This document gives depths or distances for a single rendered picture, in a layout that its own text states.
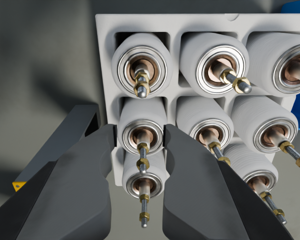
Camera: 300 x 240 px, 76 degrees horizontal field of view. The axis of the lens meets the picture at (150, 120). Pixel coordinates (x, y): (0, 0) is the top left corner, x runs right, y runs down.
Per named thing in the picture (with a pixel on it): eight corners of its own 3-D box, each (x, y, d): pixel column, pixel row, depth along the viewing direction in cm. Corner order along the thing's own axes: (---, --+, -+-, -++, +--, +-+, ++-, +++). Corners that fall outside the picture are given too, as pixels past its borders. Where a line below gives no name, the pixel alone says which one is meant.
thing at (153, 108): (145, 122, 54) (146, 166, 38) (117, 101, 50) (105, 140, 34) (169, 97, 50) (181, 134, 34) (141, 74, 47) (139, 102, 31)
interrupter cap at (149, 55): (121, 38, 27) (120, 39, 26) (173, 51, 28) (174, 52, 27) (114, 89, 30) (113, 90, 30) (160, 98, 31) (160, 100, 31)
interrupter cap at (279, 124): (273, 109, 33) (275, 110, 32) (303, 127, 34) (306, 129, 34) (243, 141, 36) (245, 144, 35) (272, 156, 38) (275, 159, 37)
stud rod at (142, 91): (142, 80, 27) (143, 100, 20) (136, 76, 27) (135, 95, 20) (147, 75, 27) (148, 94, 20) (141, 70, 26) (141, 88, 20)
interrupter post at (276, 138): (273, 126, 34) (285, 136, 31) (282, 132, 35) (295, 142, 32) (263, 136, 35) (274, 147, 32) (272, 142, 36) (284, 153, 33)
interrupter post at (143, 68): (135, 61, 28) (135, 66, 26) (151, 65, 29) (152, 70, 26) (133, 76, 30) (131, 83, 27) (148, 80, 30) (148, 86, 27)
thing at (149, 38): (125, 25, 42) (115, 29, 26) (168, 35, 43) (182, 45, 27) (119, 68, 46) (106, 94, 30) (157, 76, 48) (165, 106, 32)
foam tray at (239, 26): (235, 144, 66) (264, 183, 50) (122, 145, 65) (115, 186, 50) (267, 15, 48) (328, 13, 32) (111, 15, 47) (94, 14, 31)
